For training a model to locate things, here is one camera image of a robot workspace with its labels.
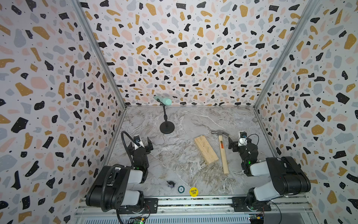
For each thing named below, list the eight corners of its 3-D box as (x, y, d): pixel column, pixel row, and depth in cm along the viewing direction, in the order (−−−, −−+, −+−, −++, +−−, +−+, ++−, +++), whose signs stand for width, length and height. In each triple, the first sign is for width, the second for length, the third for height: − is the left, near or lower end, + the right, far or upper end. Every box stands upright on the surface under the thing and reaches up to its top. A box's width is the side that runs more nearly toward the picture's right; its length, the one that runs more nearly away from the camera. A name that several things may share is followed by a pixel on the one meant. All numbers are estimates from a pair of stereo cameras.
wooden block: (206, 166, 90) (207, 163, 87) (192, 141, 102) (192, 138, 99) (218, 160, 92) (219, 158, 89) (202, 136, 104) (203, 134, 101)
